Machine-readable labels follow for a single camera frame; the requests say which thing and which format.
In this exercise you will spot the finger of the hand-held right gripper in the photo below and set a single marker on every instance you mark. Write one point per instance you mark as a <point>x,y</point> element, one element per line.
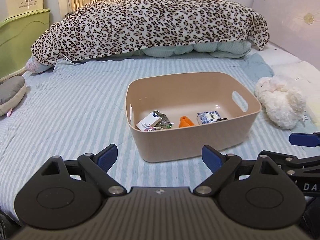
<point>302,139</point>
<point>297,163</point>

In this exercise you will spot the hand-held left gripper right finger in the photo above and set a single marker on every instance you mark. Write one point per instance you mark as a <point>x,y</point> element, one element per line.
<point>212,158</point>

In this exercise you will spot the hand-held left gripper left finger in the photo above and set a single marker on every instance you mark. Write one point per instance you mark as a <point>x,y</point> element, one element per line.
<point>107,156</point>

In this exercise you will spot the beige plastic storage bin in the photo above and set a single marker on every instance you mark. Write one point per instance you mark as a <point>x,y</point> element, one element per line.
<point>190,145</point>

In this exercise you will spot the leopard print blanket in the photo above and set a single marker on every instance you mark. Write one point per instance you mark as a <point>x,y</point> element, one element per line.
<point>150,22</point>

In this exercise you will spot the green patterned pouch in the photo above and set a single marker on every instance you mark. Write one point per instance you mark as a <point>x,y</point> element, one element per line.
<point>163,118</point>

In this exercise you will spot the blue and white patterned box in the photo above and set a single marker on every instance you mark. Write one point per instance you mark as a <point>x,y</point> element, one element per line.
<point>208,117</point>

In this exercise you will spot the orange cloth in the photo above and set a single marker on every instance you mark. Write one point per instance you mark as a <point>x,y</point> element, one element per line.
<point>186,122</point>

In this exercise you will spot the green headboard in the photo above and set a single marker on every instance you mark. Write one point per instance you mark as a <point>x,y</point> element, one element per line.
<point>20,45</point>

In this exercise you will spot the small white box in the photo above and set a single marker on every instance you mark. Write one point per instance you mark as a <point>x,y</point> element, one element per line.
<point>148,122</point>

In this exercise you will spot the pink pillow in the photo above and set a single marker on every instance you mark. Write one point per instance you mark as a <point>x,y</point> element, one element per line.
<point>35,66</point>

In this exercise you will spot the light green checked quilt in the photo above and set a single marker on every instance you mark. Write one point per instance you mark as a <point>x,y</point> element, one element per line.
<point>225,50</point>

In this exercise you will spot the white fluffy plush toy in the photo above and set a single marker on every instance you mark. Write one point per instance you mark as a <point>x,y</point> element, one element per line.
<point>280,102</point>

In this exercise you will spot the grey round cushion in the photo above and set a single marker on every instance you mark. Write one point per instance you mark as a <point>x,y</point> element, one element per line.
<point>11,92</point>

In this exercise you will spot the cartoon print packet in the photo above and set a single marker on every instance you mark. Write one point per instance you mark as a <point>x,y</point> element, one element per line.
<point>152,129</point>

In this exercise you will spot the blue striped bed sheet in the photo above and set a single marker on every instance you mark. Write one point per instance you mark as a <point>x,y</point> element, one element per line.
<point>75,120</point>

